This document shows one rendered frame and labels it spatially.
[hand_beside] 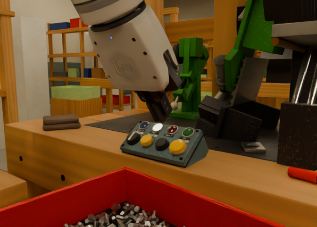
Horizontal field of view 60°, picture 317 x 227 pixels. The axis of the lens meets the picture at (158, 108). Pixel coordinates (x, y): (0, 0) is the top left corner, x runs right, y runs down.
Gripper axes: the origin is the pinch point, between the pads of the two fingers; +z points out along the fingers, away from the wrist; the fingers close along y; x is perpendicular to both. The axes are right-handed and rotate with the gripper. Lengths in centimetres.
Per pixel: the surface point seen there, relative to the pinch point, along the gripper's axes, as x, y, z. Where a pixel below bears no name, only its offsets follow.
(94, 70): 322, -482, 222
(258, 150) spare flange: 10.9, 9.3, 20.2
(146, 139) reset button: -0.3, -6.6, 8.8
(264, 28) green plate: 30.8, 7.0, 4.2
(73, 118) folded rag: 5.7, -39.4, 13.6
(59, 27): 372, -595, 128
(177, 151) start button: -1.2, 0.5, 9.1
